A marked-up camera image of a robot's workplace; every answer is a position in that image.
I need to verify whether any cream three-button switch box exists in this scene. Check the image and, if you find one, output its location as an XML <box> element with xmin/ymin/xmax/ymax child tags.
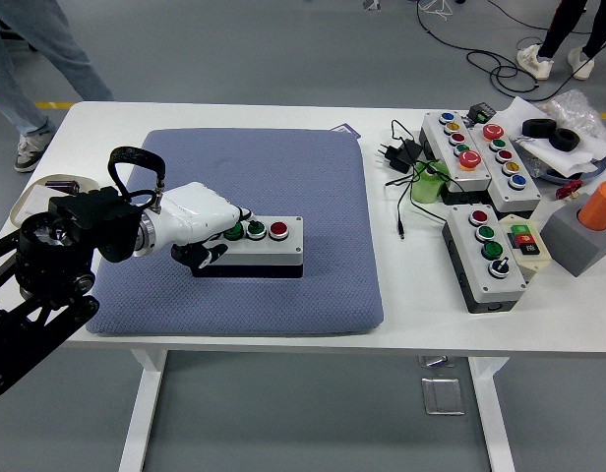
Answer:
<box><xmin>498</xmin><ymin>213</ymin><xmax>551</xmax><ymax>284</ymax></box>

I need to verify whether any black foam ring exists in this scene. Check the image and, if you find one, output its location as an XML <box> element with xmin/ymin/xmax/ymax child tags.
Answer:
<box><xmin>548</xmin><ymin>127</ymin><xmax>581</xmax><ymax>152</ymax></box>
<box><xmin>520</xmin><ymin>117</ymin><xmax>556</xmax><ymax>139</ymax></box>

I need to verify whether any white wall switch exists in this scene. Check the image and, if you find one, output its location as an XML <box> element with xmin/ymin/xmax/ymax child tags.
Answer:
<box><xmin>18</xmin><ymin>182</ymin><xmax>83</xmax><ymax>220</ymax></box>

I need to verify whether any cream oval tray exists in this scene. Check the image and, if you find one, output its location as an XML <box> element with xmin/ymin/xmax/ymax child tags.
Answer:
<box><xmin>9</xmin><ymin>172</ymin><xmax>100</xmax><ymax>227</ymax></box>

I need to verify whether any purple white card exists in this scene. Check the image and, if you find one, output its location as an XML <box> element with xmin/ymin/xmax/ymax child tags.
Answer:
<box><xmin>329</xmin><ymin>121</ymin><xmax>362</xmax><ymax>139</ymax></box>

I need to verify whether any green plastic cup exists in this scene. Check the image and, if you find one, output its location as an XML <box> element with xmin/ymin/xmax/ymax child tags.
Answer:
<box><xmin>409</xmin><ymin>161</ymin><xmax>451</xmax><ymax>205</ymax></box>

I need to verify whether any grey foam block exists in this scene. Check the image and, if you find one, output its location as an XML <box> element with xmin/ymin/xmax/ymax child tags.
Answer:
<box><xmin>538</xmin><ymin>191</ymin><xmax>606</xmax><ymax>278</ymax></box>

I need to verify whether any small black relay module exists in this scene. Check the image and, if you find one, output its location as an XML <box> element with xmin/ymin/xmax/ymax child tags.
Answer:
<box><xmin>465</xmin><ymin>101</ymin><xmax>497</xmax><ymax>124</ymax></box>

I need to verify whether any metal floor socket plate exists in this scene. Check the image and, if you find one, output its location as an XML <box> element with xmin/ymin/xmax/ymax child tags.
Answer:
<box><xmin>419</xmin><ymin>376</ymin><xmax>466</xmax><ymax>417</ymax></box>

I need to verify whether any grey four-button control box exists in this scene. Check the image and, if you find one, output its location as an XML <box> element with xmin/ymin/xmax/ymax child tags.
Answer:
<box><xmin>192</xmin><ymin>214</ymin><xmax>305</xmax><ymax>280</ymax></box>
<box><xmin>441</xmin><ymin>204</ymin><xmax>527</xmax><ymax>315</ymax></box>

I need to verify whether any blue-grey padded mat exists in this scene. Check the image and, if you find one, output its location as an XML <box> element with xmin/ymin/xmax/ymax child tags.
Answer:
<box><xmin>85</xmin><ymin>127</ymin><xmax>386</xmax><ymax>338</ymax></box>

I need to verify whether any person in blue trousers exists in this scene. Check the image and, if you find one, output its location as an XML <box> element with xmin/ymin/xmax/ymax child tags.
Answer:
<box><xmin>0</xmin><ymin>0</ymin><xmax>115</xmax><ymax>173</ymax></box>

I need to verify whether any red knob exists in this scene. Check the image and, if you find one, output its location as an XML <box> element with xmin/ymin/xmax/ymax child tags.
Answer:
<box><xmin>553</xmin><ymin>180</ymin><xmax>584</xmax><ymax>201</ymax></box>

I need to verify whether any five-button box, small red mushroom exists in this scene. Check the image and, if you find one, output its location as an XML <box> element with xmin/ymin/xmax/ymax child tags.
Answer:
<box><xmin>418</xmin><ymin>111</ymin><xmax>492</xmax><ymax>206</ymax></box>

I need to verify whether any person in black trousers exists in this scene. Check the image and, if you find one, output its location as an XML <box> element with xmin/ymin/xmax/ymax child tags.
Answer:
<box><xmin>515</xmin><ymin>0</ymin><xmax>606</xmax><ymax>82</ymax></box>

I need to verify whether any black adapter cord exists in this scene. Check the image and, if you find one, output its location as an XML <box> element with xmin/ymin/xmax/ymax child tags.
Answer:
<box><xmin>384</xmin><ymin>119</ymin><xmax>455</xmax><ymax>242</ymax></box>

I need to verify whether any white paper sheet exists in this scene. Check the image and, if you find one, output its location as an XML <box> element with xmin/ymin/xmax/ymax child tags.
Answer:
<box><xmin>489</xmin><ymin>95</ymin><xmax>606</xmax><ymax>178</ymax></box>

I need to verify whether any black floor cable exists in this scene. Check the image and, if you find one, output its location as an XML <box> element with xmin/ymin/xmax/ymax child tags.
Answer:
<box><xmin>414</xmin><ymin>0</ymin><xmax>606</xmax><ymax>102</ymax></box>

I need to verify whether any clear bubble wrap bag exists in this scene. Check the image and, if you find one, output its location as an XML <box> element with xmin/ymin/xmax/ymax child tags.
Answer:
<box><xmin>543</xmin><ymin>88</ymin><xmax>606</xmax><ymax>148</ymax></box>

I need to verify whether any small metal floor plate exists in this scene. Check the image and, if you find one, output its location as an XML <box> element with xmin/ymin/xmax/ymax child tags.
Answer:
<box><xmin>417</xmin><ymin>354</ymin><xmax>456</xmax><ymax>369</ymax></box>

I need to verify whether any orange cylinder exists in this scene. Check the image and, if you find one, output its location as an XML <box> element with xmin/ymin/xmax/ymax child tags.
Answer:
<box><xmin>576</xmin><ymin>180</ymin><xmax>606</xmax><ymax>231</ymax></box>

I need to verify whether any dark purple battery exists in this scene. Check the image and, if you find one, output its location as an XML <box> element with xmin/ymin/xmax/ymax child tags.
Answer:
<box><xmin>43</xmin><ymin>179</ymin><xmax>83</xmax><ymax>194</ymax></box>

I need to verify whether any white floor cable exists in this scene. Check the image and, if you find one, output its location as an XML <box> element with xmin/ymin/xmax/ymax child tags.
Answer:
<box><xmin>418</xmin><ymin>0</ymin><xmax>455</xmax><ymax>24</ymax></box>

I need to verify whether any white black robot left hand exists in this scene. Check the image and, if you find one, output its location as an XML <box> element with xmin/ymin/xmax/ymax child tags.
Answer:
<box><xmin>152</xmin><ymin>182</ymin><xmax>254</xmax><ymax>272</ymax></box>

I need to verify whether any five-button box, large red mushroom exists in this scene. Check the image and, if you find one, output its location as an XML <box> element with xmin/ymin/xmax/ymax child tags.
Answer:
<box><xmin>467</xmin><ymin>122</ymin><xmax>543</xmax><ymax>213</ymax></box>

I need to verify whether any blue-rimmed round disc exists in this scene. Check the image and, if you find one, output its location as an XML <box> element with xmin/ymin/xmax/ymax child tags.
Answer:
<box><xmin>528</xmin><ymin>147</ymin><xmax>606</xmax><ymax>187</ymax></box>

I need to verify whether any white table leg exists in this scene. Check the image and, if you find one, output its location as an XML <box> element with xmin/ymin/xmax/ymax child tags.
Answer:
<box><xmin>467</xmin><ymin>356</ymin><xmax>518</xmax><ymax>472</ymax></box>
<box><xmin>116</xmin><ymin>349</ymin><xmax>169</xmax><ymax>472</ymax></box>

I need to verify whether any black power adapter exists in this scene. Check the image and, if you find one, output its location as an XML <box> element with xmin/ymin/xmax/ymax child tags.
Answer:
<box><xmin>378</xmin><ymin>139</ymin><xmax>423</xmax><ymax>174</ymax></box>

